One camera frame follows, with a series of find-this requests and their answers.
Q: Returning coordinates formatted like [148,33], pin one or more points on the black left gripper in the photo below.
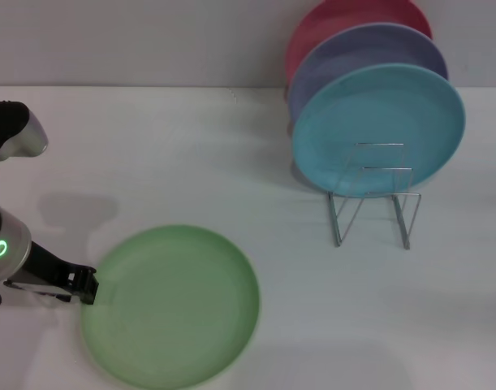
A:
[48,270]

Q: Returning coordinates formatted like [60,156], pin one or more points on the green round plate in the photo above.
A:
[170,308]

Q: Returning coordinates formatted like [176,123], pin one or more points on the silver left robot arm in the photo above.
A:
[14,239]

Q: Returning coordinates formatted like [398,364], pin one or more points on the teal blue round plate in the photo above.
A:
[373,113]

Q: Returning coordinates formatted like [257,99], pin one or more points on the red round plate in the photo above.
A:
[333,20]

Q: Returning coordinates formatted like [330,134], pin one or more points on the purple round plate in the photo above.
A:
[373,44]

